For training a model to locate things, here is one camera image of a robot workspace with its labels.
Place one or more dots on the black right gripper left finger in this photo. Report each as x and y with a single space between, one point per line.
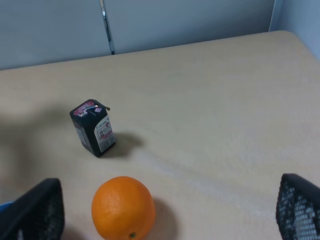
37 215

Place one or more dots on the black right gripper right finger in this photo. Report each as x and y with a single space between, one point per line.
298 208

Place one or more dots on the blue bowl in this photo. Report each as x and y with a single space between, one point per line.
6 205

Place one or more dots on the orange fruit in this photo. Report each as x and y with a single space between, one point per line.
123 209

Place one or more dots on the black drink carton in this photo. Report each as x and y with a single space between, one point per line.
92 124

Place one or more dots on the metal wall panel strip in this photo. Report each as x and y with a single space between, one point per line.
107 28

